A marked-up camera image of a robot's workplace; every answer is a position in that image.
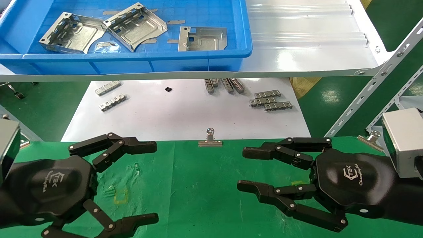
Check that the green table cloth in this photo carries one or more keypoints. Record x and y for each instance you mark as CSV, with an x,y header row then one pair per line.
x,y
198,191

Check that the grey metal frame leg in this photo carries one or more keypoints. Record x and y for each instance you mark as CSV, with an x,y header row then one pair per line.
x,y
19,127

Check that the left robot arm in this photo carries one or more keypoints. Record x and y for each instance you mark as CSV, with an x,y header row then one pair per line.
x,y
6,208

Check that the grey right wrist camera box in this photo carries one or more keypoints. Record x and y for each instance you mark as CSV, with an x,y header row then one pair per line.
x,y
404,142

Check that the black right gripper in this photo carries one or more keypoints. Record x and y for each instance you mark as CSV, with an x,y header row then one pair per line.
x,y
353,181

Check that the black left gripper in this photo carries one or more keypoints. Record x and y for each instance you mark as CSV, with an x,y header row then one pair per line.
x,y
49,188

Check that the flat sheet metal part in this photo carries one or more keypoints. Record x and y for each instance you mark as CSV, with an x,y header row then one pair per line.
x,y
205,39

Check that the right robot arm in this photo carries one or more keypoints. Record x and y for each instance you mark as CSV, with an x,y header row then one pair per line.
x,y
411,198

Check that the black caster wheel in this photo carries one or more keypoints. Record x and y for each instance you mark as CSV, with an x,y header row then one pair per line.
x,y
18,94

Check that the yellow woven bag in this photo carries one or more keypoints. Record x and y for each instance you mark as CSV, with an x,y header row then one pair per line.
x,y
305,86

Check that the white paper sheet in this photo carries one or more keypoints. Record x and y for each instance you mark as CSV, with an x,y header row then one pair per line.
x,y
185,115

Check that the white slotted angle bar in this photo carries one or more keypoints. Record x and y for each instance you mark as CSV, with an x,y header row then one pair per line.
x,y
373,82
393,102

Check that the blue plastic bin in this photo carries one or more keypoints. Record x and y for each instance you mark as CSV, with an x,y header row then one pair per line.
x,y
138,62

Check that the small clear plastic bag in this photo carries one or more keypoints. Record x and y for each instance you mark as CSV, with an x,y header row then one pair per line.
x,y
107,49

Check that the white metal shelf board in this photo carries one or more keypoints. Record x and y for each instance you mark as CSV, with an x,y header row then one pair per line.
x,y
307,43

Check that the bent sheet metal part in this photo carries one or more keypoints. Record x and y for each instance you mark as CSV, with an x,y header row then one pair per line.
x,y
71,36
135,28

